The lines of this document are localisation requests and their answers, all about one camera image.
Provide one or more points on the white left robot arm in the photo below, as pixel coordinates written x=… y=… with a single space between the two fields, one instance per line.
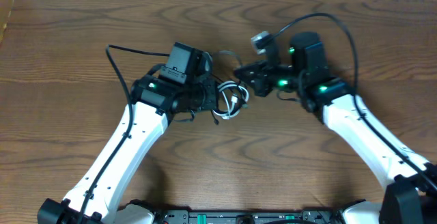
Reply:
x=182 y=85

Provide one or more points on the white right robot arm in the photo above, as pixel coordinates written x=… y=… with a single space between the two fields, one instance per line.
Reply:
x=407 y=178

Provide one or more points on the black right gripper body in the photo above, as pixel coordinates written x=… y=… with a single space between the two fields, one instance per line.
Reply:
x=259 y=77

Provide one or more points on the cardboard box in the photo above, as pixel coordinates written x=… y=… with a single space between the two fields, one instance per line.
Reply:
x=5 y=11

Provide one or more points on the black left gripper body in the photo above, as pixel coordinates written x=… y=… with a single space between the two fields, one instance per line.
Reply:
x=212 y=97

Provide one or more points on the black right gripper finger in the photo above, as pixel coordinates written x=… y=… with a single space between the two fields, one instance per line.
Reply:
x=249 y=70
x=249 y=80

